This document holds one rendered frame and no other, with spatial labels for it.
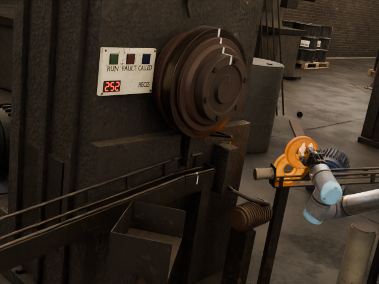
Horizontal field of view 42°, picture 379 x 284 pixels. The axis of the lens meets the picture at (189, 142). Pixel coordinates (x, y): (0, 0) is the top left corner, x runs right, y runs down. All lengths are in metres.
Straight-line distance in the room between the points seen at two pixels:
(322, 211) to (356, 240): 0.39
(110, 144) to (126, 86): 0.24
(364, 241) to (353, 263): 0.13
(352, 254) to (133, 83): 1.33
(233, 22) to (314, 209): 0.93
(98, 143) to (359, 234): 1.30
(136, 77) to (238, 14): 0.66
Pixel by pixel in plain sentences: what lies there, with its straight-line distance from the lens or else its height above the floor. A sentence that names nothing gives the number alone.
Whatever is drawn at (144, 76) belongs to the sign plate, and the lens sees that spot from 2.02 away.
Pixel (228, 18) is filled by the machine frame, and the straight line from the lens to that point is 2.36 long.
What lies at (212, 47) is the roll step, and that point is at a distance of 2.04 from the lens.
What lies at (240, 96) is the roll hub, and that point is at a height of 1.08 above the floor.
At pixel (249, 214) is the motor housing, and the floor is 0.51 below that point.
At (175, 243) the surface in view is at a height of 0.61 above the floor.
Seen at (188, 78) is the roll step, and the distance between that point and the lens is 1.97.
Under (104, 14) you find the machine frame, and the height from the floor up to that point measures 1.36.
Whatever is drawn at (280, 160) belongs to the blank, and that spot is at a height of 0.75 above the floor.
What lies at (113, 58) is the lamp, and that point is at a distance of 1.90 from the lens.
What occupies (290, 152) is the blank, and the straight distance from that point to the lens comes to 2.37.
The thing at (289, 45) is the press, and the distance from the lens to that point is 10.13.
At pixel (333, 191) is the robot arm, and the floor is 0.79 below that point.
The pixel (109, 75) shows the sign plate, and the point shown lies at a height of 1.14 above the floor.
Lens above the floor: 1.50
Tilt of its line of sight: 17 degrees down
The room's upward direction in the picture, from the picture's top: 8 degrees clockwise
